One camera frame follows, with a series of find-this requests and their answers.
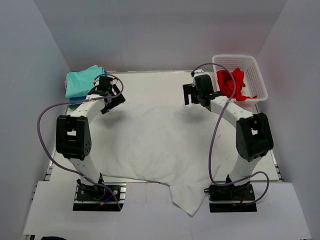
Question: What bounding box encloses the white t shirt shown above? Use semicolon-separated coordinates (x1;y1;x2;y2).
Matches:
90;102;220;216

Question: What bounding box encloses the teal folded t shirt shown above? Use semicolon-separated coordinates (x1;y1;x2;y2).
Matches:
65;64;106;99

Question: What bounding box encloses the red crumpled t shirt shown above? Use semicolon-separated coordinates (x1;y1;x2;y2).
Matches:
216;67;257;102

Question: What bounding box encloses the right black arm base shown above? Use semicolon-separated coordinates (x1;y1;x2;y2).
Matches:
204;182;257;213

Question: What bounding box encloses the white plastic mesh basket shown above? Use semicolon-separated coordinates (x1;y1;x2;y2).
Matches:
212;54;268;107

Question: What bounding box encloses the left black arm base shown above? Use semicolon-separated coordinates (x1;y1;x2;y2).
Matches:
72;183;126;212

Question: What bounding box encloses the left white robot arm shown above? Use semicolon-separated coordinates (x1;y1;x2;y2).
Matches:
55;73;126;200

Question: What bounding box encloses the green folded t shirt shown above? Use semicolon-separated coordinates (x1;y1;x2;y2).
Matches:
68;101;82;110

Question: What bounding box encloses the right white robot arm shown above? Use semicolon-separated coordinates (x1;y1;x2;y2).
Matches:
182;72;274;200

